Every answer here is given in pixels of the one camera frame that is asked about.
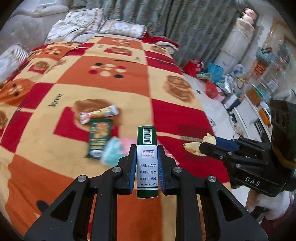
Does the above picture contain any yellow snack wrapper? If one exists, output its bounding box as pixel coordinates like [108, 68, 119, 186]
[183, 133, 217, 157]

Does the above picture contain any green white small box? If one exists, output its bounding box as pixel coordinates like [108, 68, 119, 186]
[137, 126, 159, 199]

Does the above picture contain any teal tissue pack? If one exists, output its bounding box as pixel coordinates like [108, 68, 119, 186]
[100, 137, 125, 167]

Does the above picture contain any pink plastic bag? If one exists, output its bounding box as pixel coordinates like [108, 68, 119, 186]
[121, 138, 137, 155]

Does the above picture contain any dark green snack packet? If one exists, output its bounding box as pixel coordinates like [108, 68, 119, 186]
[86, 118, 112, 160]

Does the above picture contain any orange white snack bar wrapper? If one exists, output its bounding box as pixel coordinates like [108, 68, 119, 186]
[79, 105, 119, 125]

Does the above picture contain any white tv console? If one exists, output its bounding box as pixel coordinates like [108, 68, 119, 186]
[230, 96, 271, 143]

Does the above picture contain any red plastic bag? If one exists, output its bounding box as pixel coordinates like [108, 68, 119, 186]
[205, 80, 219, 99]

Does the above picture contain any teal shopping bag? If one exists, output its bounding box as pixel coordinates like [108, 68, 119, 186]
[207, 63, 224, 83]

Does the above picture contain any striped tote bag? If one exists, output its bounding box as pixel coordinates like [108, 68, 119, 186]
[255, 47, 276, 65]

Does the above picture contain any red gift bag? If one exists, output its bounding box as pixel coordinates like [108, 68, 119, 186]
[183, 59, 204, 77]

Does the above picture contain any white cabinet with lace cover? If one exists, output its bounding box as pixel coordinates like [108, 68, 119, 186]
[214, 18, 255, 75]

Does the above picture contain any red orange patchwork blanket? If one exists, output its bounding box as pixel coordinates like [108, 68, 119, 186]
[1, 36, 229, 236]

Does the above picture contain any green patterned curtain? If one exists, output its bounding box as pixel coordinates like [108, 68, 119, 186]
[69, 0, 246, 68]

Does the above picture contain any white bolster pillow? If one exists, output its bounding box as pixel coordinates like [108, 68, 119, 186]
[99, 19, 147, 39]

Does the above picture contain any white embroidered pillow left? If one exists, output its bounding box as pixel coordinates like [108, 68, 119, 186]
[0, 45, 29, 83]

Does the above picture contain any white square pillow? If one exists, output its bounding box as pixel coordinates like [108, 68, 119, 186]
[64, 8, 104, 33]

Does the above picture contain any white folded quilt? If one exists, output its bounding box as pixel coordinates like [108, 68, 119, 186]
[45, 20, 86, 44]

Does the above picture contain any grey tufted headboard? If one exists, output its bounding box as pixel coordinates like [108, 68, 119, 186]
[1, 5, 69, 53]

